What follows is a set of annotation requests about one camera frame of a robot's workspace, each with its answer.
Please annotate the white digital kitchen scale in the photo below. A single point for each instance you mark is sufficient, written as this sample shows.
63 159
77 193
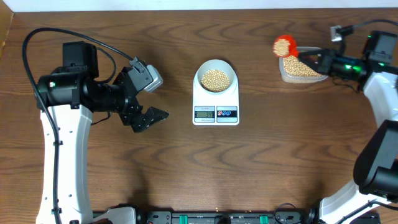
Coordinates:
216 110

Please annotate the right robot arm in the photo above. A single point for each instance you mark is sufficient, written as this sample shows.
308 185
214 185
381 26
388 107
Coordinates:
374 181

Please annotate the soybeans in container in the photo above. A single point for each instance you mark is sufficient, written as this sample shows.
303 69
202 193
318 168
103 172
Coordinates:
294 67

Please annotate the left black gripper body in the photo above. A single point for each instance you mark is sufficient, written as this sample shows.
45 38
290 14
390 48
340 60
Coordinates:
128 112

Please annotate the red measuring scoop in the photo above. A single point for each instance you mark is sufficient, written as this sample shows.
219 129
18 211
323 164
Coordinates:
285 46

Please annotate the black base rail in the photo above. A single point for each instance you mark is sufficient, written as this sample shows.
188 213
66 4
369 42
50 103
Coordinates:
224 217

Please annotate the clear plastic container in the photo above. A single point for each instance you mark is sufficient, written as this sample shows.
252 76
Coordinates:
298 80

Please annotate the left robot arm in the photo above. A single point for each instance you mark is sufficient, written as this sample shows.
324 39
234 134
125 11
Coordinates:
69 97

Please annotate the soybeans in bowl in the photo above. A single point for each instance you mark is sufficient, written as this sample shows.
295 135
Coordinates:
215 80

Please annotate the pale blue-grey bowl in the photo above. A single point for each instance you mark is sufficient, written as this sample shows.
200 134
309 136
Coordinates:
220 65

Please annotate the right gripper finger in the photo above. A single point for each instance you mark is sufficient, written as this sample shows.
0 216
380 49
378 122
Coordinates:
309 51
314 62

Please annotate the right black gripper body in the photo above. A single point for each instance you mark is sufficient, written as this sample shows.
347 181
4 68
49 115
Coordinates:
331 63

